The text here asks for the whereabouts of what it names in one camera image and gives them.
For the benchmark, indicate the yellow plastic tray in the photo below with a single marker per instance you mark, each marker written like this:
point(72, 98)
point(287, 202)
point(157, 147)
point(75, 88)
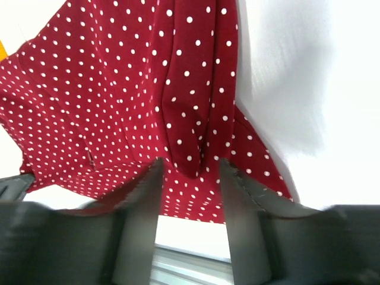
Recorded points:
point(3, 53)

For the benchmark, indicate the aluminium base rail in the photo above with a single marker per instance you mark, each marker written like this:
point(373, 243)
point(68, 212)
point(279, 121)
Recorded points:
point(172, 266)

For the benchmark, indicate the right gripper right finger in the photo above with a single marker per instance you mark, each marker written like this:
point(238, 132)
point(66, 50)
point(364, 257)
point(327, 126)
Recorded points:
point(248, 206)

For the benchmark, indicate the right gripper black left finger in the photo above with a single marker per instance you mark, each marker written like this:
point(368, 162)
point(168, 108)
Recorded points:
point(134, 210)

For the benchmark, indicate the red polka dot cloth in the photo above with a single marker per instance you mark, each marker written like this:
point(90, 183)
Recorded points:
point(106, 87)

